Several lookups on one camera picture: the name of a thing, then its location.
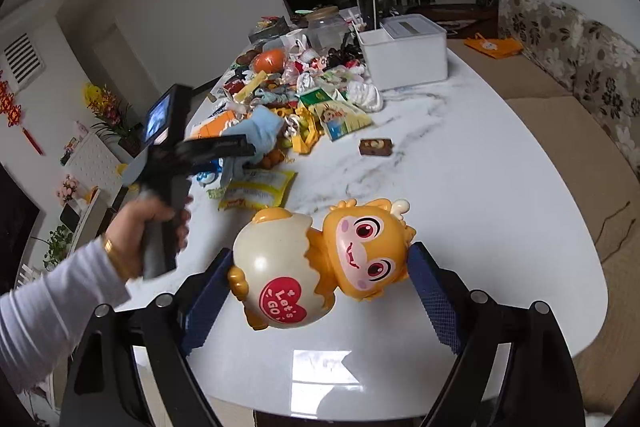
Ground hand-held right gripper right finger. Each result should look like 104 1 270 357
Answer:
407 241 586 427

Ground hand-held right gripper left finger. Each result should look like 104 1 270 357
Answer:
60 247 238 427

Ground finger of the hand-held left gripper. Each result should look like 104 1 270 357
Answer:
175 134 257 168

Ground light blue knitted glove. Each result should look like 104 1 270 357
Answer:
220 109 286 180

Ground orange monkey egg toy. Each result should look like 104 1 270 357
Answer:
227 198 417 332

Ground person's left forearm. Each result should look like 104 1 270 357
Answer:
0 237 131 393

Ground person's left hand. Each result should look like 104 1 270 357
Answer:
102 194 193 280

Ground orange tissue pack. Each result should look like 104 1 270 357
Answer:
192 112 241 140

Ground potted yellow flowers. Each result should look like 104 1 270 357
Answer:
82 82 143 158

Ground yellow snack packet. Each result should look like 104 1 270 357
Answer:
217 169 298 212

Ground white door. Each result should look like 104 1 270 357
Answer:
92 24 136 108

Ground white radiator cover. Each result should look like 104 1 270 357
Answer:
65 129 133 208

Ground orange ball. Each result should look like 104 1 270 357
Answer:
251 48 288 72

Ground pink flowers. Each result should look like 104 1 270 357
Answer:
56 174 83 208

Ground white television stand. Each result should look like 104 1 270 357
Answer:
60 189 108 253

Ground small brown packet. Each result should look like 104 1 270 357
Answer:
359 137 393 156

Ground glass jar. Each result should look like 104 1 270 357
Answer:
305 6 348 52

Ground green trailing plant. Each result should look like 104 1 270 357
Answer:
37 224 76 273

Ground television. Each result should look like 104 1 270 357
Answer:
0 164 41 280

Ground black tablet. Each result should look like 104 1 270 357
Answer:
352 0 391 32

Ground white storage box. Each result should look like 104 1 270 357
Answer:
354 14 448 92

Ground floral sofa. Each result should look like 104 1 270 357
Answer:
447 0 640 413

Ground orange cloth bag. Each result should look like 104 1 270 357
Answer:
464 34 523 58

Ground gold bracelet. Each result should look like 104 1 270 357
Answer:
102 234 131 280

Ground red knot wall decoration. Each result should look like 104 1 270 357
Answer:
0 72 46 156

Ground wall air vent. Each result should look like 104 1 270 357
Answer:
2 32 48 92

